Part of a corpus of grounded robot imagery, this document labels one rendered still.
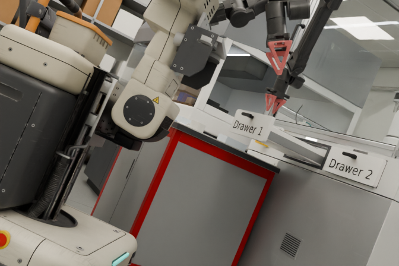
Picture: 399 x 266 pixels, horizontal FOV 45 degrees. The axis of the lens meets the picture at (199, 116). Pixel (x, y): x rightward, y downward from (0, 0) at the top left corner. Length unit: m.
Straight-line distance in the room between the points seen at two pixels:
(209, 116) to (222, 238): 0.88
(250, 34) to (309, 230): 1.35
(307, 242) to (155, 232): 0.64
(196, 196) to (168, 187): 0.14
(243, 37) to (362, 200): 1.39
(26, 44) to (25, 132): 0.26
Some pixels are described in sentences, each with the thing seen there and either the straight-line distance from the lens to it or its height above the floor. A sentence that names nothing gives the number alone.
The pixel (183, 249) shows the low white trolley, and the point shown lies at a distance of 2.22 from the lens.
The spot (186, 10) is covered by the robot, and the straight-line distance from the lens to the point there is 1.63.
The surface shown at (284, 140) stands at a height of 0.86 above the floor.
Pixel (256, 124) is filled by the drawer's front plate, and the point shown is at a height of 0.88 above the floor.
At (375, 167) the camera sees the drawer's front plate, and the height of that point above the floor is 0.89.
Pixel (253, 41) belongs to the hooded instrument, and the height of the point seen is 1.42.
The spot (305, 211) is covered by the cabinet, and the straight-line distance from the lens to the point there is 2.15.
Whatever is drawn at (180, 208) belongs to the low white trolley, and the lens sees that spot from 2.14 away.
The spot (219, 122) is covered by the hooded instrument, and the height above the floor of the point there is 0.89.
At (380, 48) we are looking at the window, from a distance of 2.25.
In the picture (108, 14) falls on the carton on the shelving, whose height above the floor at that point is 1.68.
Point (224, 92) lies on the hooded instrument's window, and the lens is 2.93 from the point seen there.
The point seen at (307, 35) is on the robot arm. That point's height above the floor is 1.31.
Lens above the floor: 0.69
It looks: 4 degrees up
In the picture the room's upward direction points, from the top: 23 degrees clockwise
